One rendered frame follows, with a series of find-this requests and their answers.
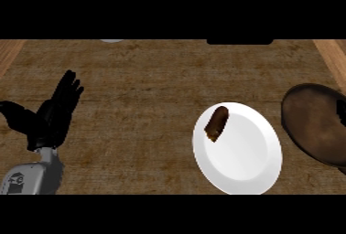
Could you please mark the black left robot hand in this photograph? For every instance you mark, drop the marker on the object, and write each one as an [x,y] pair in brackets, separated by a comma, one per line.
[54,117]

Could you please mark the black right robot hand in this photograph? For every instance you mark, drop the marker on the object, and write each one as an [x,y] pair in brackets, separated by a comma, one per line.
[342,112]

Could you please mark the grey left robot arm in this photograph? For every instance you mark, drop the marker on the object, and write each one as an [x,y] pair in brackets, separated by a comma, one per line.
[32,178]

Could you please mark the dark brown pan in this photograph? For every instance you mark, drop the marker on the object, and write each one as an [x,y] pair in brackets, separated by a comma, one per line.
[313,125]

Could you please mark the white oval plate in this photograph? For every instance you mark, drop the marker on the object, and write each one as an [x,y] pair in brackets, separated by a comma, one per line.
[243,158]

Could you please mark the pale grey object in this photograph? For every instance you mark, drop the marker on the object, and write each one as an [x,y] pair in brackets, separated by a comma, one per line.
[111,40]

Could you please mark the black appliance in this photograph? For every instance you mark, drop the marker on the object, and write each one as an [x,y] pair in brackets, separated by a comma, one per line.
[240,41]

